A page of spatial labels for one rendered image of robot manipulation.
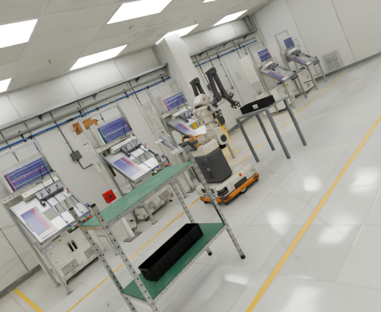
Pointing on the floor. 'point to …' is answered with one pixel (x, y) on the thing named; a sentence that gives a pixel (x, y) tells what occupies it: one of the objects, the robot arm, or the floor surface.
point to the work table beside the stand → (272, 126)
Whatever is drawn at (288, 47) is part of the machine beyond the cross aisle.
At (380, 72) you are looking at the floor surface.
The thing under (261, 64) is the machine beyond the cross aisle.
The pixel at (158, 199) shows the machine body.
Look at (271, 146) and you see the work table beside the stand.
